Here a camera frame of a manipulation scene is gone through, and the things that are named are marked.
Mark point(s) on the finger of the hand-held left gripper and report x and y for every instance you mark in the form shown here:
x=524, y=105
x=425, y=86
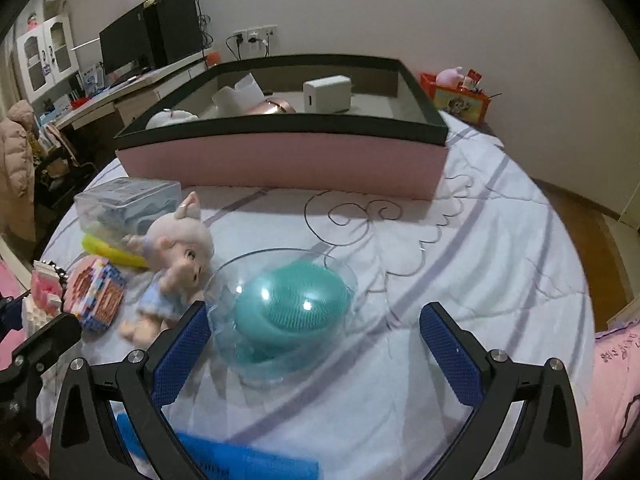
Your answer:
x=47, y=332
x=10, y=315

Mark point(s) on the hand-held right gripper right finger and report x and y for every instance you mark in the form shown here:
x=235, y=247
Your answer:
x=447, y=355

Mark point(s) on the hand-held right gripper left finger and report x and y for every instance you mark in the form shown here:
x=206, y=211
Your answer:
x=182, y=355

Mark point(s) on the yellow highlighter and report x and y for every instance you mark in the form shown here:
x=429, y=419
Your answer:
x=107, y=251

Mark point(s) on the teal brush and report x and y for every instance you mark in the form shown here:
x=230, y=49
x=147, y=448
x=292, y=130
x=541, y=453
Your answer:
x=285, y=310

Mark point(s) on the pink box with black rim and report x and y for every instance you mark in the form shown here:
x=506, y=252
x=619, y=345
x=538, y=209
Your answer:
x=280, y=160

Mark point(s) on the pink and blue block cube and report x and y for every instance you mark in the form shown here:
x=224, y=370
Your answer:
x=95, y=295

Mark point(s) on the white striped quilted cloth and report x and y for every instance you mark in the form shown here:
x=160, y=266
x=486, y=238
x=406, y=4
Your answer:
x=450, y=260

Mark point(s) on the pig-eared doll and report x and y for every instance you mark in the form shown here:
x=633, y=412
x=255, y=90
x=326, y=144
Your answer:
x=175, y=260

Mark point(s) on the blue comb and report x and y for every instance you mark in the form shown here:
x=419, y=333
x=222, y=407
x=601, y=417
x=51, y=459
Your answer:
x=250, y=462

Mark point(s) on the black desk chair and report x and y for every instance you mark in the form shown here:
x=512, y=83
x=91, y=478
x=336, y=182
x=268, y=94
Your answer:
x=65, y=172

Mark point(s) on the clear plastic box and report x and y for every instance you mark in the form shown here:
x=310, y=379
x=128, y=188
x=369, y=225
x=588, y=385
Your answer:
x=127, y=200

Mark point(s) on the pink down jacket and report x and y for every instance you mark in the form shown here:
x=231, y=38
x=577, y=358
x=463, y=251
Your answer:
x=17, y=160

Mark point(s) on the pink quilt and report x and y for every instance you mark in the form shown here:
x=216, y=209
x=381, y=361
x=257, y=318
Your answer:
x=615, y=385

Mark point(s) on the white animal figure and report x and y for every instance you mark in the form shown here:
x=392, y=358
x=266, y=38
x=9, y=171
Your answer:
x=167, y=118

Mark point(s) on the beige curtain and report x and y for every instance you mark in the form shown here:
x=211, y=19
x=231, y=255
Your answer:
x=7, y=75

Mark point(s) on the blue printed box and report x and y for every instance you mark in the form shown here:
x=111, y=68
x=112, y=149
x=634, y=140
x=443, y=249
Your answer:
x=91, y=77

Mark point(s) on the orange toy crate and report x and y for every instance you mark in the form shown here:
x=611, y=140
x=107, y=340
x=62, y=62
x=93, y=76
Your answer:
x=462, y=102

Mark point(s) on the white glass-door cabinet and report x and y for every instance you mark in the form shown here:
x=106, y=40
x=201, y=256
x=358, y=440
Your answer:
x=45, y=57

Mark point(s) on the white desk with drawers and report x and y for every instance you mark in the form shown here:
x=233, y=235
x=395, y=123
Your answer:
x=150, y=90

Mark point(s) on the black keyboard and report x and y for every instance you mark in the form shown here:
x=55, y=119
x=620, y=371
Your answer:
x=127, y=79

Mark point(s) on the rose gold cup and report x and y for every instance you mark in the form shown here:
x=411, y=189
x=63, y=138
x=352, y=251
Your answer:
x=275, y=106

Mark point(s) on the red card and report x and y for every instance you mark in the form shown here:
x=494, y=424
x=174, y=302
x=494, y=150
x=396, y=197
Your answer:
x=472, y=79

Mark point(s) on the pink plush toy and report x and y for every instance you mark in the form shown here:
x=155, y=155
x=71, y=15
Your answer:
x=450, y=76

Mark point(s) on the white charger block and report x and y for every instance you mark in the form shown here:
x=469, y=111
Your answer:
x=327, y=94

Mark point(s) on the black computer monitor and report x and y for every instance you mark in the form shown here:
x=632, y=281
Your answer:
x=125, y=42

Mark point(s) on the pink doll figure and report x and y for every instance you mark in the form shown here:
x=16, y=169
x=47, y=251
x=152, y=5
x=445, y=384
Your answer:
x=33, y=20

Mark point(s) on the orange cup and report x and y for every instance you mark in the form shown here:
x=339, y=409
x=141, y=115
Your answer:
x=214, y=56

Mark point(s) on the black computer tower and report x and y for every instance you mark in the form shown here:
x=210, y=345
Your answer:
x=172, y=30

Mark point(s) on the white wall socket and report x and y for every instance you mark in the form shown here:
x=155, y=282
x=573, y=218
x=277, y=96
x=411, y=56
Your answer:
x=255, y=35

